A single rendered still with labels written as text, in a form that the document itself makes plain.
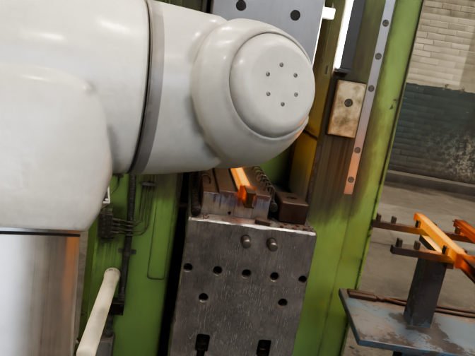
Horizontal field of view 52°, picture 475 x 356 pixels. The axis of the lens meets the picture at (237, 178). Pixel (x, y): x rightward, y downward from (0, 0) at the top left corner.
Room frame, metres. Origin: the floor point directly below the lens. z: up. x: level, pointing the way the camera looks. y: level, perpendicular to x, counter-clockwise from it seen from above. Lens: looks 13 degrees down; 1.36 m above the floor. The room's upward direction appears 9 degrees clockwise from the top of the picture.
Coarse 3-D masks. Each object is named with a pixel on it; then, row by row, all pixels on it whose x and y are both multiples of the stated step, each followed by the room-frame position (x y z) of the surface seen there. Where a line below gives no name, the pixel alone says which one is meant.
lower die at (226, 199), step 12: (216, 168) 1.66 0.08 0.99; (204, 180) 1.51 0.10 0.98; (216, 180) 1.51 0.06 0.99; (228, 180) 1.52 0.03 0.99; (252, 180) 1.56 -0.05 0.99; (204, 192) 1.37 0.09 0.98; (216, 192) 1.39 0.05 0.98; (228, 192) 1.38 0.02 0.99; (264, 192) 1.43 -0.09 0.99; (204, 204) 1.37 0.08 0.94; (216, 204) 1.38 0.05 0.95; (228, 204) 1.38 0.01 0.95; (240, 204) 1.39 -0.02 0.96; (252, 204) 1.39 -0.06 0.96; (264, 204) 1.40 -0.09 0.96; (240, 216) 1.39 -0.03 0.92; (252, 216) 1.39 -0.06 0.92; (264, 216) 1.40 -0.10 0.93
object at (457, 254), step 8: (416, 216) 1.46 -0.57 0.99; (424, 216) 1.46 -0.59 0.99; (424, 224) 1.39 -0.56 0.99; (432, 224) 1.38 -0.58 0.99; (432, 232) 1.32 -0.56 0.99; (440, 232) 1.31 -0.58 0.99; (440, 240) 1.25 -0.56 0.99; (448, 240) 1.24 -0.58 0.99; (456, 248) 1.18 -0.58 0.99; (456, 256) 1.12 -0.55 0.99; (464, 256) 1.11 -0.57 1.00; (472, 256) 1.12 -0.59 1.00; (456, 264) 1.11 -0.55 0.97; (464, 264) 1.11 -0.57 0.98; (472, 264) 1.07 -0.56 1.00; (464, 272) 1.08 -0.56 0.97; (472, 272) 1.06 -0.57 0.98; (472, 280) 1.04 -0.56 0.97
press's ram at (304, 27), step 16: (224, 0) 1.37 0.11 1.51; (240, 0) 1.38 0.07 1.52; (256, 0) 1.38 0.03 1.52; (272, 0) 1.39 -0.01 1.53; (288, 0) 1.39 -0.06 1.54; (304, 0) 1.40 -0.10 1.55; (320, 0) 1.41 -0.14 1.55; (224, 16) 1.37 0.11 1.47; (240, 16) 1.38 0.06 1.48; (256, 16) 1.38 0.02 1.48; (272, 16) 1.39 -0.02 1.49; (288, 16) 1.39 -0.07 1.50; (304, 16) 1.40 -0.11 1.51; (320, 16) 1.41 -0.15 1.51; (288, 32) 1.40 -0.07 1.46; (304, 32) 1.40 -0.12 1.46; (304, 48) 1.40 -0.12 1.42
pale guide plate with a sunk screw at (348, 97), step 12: (336, 84) 1.56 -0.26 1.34; (348, 84) 1.55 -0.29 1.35; (360, 84) 1.55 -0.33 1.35; (336, 96) 1.54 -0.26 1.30; (348, 96) 1.55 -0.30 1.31; (360, 96) 1.55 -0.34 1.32; (336, 108) 1.54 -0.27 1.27; (348, 108) 1.55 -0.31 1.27; (360, 108) 1.56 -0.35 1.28; (336, 120) 1.55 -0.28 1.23; (348, 120) 1.55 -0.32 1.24; (336, 132) 1.55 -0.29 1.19; (348, 132) 1.55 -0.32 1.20
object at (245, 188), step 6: (234, 168) 1.64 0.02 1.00; (240, 168) 1.65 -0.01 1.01; (240, 174) 1.55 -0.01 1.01; (240, 180) 1.47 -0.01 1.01; (246, 180) 1.48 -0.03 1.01; (240, 186) 1.37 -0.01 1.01; (246, 186) 1.36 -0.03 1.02; (252, 186) 1.37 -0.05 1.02; (240, 192) 1.37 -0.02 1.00; (246, 192) 1.35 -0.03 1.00; (252, 192) 1.31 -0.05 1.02; (246, 198) 1.33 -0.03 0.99; (252, 198) 1.30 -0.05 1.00; (246, 204) 1.31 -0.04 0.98
